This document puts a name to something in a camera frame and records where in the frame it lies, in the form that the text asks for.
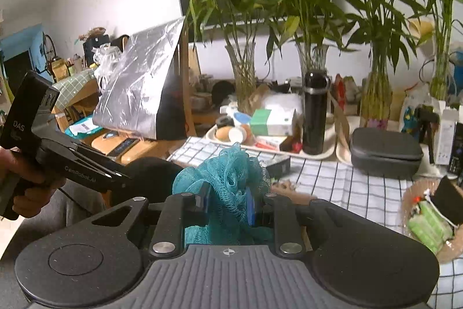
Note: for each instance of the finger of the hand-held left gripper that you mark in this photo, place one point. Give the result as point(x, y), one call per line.
point(112, 182)
point(103, 162)

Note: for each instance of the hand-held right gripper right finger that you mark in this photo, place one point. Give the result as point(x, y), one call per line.
point(252, 207)

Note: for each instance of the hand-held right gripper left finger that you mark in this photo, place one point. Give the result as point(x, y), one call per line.
point(203, 202)

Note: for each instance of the teal bath loofah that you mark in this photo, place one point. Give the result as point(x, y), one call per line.
point(228, 171)

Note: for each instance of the black soft cloth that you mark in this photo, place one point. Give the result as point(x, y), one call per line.
point(152, 178)

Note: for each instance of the person's left hand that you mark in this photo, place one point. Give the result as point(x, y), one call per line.
point(25, 171)

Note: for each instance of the bamboo kitchen scale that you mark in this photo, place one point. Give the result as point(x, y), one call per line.
point(108, 144)

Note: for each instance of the black power adapter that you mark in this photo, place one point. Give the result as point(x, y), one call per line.
point(276, 167)

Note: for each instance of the green checked cloth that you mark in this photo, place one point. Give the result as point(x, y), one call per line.
point(74, 82)

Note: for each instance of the red and white box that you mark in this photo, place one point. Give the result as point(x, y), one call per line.
point(269, 142)

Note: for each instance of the brown egg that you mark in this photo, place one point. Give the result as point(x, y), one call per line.
point(222, 133)

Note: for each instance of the brown bottle with white cap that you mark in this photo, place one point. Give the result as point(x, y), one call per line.
point(237, 135)

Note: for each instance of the black tape roll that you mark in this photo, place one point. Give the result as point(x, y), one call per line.
point(224, 121)

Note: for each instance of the green and white box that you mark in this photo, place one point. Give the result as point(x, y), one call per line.
point(271, 122)

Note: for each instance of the large cream tray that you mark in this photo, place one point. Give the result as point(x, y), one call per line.
point(325, 151)

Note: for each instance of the clear plastic bag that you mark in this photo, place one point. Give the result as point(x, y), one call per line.
point(105, 59)

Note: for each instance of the white checked tablecloth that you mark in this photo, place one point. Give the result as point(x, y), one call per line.
point(361, 193)

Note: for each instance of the small cream tray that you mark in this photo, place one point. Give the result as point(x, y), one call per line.
point(347, 149)

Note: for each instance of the black thermos bottle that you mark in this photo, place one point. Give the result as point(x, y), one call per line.
point(315, 113)

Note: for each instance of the lucky bamboo in glass vase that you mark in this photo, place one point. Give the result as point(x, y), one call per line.
point(311, 55)
point(376, 99)
point(439, 77)
point(243, 84)

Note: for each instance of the grey hard case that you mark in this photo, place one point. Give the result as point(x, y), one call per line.
point(385, 151)

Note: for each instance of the green packet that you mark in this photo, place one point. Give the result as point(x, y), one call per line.
point(428, 227)

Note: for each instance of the black tripod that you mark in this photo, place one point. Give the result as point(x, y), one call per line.
point(427, 120)

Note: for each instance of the tall white box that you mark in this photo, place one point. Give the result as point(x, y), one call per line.
point(445, 135)

